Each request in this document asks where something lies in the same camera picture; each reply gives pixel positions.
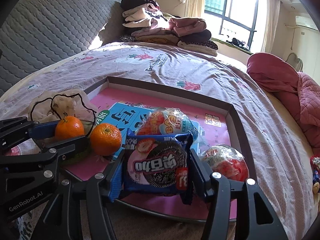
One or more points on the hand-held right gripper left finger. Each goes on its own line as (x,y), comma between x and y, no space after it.
(116,180)

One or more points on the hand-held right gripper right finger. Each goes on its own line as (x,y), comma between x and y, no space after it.
(200,177)

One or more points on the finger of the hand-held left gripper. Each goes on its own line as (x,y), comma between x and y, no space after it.
(42,131)
(67,147)

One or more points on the tangerine with stem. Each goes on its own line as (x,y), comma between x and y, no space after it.
(70,128)

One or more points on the cream scrunchie with black trim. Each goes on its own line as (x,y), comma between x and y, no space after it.
(45,107)

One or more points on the foil-wrapped chocolate egg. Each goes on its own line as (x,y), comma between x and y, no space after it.
(225,165)
(170,122)

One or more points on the blue cookie packet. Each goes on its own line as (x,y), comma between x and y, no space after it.
(155,165)

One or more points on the shallow grey cardboard box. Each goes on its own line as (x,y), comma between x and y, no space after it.
(162,87)

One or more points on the grey quilted headboard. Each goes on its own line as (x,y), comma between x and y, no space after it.
(50,30)

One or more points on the small toy doll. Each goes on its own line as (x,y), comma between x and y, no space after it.
(315,175)

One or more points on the pink quilt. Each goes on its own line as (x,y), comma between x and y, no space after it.
(275,80)

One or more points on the dark clothes on windowsill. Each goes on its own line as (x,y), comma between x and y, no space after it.
(237,43)

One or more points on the pile of folded clothes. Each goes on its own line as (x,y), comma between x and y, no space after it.
(155,32)

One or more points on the white heart-shaped chair back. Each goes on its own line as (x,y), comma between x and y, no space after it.
(295,61)

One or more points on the window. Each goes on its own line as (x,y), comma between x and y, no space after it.
(240,2)

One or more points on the white air conditioner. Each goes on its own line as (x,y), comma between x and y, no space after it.
(307,23)

